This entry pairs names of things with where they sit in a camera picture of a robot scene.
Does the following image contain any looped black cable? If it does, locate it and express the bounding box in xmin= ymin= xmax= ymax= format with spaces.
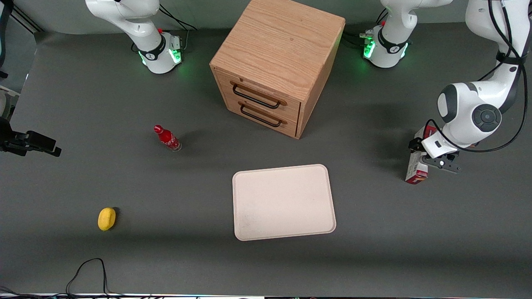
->
xmin=66 ymin=258 xmax=125 ymax=298

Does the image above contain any thin black cable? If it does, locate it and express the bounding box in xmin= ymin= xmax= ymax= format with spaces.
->
xmin=0 ymin=286 xmax=30 ymax=298

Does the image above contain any red cookie box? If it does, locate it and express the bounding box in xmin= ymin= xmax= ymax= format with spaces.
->
xmin=405 ymin=127 xmax=437 ymax=185

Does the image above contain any black metal drawer handle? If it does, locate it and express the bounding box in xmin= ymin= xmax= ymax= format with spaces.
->
xmin=239 ymin=102 xmax=288 ymax=128
xmin=232 ymin=81 xmax=288 ymax=110

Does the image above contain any black base cable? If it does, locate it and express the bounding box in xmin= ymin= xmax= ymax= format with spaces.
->
xmin=342 ymin=9 xmax=389 ymax=49
xmin=159 ymin=4 xmax=198 ymax=32

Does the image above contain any black hanging strap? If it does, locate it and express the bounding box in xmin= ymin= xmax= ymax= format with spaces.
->
xmin=0 ymin=0 xmax=14 ymax=79

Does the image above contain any black right base cable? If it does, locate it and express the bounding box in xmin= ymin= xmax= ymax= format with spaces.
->
xmin=159 ymin=4 xmax=198 ymax=32

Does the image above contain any wooden drawer front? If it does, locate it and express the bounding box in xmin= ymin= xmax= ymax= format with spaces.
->
xmin=224 ymin=93 xmax=299 ymax=138
xmin=215 ymin=68 xmax=301 ymax=124

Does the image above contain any black left base cable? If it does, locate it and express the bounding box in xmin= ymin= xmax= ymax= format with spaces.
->
xmin=342 ymin=9 xmax=389 ymax=49

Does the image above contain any cream rectangular tray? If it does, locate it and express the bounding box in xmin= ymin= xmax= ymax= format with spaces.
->
xmin=232 ymin=164 xmax=337 ymax=241

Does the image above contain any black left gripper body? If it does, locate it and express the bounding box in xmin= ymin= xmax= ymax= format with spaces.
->
xmin=409 ymin=136 xmax=461 ymax=174

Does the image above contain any grey table mat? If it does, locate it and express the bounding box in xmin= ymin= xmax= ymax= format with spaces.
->
xmin=0 ymin=15 xmax=532 ymax=298

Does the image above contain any light wooden drawer cabinet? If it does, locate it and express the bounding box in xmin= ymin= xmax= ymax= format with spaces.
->
xmin=209 ymin=0 xmax=346 ymax=140

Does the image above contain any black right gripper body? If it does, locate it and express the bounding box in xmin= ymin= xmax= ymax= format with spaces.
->
xmin=0 ymin=118 xmax=30 ymax=156

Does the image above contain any red cola bottle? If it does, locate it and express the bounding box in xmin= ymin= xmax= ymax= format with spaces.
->
xmin=153 ymin=125 xmax=182 ymax=152

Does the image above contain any yellow lemon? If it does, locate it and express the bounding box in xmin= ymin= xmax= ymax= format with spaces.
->
xmin=98 ymin=207 xmax=116 ymax=231

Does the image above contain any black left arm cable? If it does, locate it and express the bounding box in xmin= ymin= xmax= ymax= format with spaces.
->
xmin=424 ymin=0 xmax=529 ymax=153

